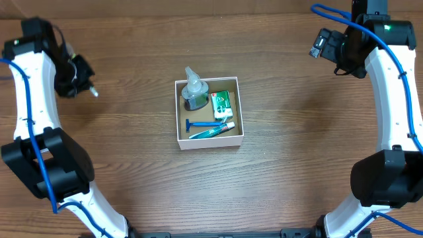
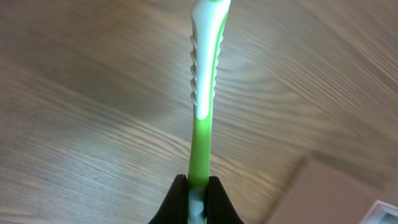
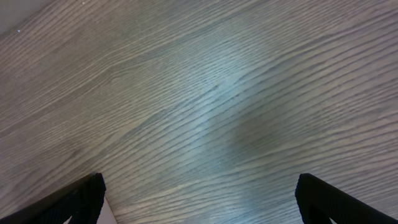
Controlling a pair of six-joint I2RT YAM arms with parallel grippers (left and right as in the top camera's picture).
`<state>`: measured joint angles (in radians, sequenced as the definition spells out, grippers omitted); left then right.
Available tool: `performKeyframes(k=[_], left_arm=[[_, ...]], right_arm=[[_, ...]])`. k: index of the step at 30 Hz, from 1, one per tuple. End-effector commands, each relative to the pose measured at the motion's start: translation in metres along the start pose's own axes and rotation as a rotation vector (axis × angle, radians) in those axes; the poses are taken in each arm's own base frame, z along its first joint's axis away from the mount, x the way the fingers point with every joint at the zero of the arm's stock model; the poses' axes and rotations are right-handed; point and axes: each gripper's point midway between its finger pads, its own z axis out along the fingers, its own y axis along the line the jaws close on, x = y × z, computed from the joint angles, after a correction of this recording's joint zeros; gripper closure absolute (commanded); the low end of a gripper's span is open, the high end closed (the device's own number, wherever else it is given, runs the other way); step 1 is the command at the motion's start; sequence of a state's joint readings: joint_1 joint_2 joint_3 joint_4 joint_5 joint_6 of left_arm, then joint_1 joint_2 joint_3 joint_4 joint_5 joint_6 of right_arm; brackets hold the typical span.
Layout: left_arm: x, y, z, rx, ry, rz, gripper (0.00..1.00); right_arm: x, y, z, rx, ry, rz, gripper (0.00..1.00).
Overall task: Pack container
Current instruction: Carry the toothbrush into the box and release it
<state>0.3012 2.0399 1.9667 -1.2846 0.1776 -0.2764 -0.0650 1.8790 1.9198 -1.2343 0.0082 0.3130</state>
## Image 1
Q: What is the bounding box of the right blue cable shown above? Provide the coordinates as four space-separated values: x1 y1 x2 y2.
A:
310 3 423 238

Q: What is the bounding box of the green soap bar box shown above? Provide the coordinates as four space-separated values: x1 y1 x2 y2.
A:
211 91 233 121

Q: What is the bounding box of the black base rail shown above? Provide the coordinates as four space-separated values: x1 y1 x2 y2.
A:
136 228 318 238

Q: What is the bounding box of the white cardboard box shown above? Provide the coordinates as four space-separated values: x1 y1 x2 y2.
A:
174 77 244 150

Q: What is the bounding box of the clear soap pump bottle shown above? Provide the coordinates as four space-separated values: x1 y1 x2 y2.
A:
182 67 209 111

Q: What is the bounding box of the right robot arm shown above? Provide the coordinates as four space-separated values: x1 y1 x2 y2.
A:
307 0 422 237

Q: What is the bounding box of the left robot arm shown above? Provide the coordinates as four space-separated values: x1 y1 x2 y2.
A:
1 17 131 237

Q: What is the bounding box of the blue disposable razor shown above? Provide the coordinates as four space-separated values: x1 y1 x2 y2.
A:
186 119 222 132

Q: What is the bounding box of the green white toothbrush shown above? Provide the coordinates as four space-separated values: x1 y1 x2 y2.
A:
64 43 98 97

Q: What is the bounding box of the teal toothpaste tube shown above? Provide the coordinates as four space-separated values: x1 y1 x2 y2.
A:
188 122 235 139

